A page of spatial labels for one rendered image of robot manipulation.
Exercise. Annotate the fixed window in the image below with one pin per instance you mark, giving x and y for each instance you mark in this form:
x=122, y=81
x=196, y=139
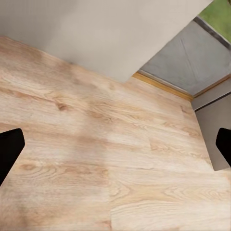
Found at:
x=197, y=59

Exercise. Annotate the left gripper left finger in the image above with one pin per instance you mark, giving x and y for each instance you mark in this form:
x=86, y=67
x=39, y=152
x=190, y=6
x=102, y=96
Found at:
x=11, y=144

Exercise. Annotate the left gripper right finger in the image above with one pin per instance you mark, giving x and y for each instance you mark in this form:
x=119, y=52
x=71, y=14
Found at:
x=223, y=142

